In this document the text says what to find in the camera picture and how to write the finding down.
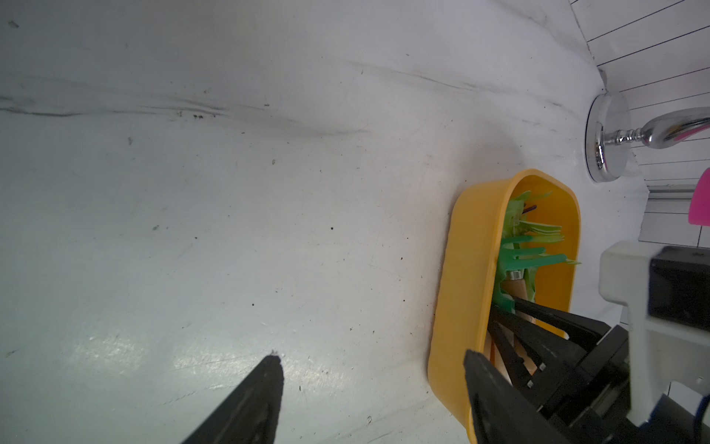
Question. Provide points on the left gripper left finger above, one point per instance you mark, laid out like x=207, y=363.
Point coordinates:
x=250, y=413

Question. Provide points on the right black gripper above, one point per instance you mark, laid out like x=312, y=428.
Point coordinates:
x=583, y=384

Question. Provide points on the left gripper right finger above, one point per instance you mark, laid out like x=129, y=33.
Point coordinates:
x=500, y=413

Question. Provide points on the dark green claw rake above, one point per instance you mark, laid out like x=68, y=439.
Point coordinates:
x=517, y=268

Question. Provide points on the yellow plastic storage box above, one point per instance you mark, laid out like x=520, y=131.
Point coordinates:
x=468, y=274

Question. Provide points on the pink plastic wine glass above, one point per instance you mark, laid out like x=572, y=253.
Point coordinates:
x=699, y=210

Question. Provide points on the silver metal glass rack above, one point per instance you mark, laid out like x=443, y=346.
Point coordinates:
x=608, y=134

